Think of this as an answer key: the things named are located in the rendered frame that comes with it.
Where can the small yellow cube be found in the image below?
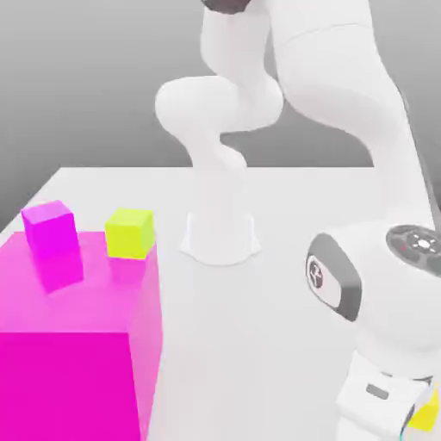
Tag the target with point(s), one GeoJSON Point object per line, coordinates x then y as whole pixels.
{"type": "Point", "coordinates": [426, 416]}

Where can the small purple cube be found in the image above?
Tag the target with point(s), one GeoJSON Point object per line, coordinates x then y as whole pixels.
{"type": "Point", "coordinates": [51, 241]}

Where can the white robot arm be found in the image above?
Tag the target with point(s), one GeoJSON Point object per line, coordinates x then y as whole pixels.
{"type": "Point", "coordinates": [344, 103]}

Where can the large magenta box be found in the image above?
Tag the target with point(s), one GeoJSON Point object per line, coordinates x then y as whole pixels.
{"type": "Point", "coordinates": [69, 372]}

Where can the small yellow-green cube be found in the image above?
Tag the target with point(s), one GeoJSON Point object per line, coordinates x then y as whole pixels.
{"type": "Point", "coordinates": [127, 237]}

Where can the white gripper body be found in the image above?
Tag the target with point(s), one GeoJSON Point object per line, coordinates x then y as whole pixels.
{"type": "Point", "coordinates": [372, 417]}

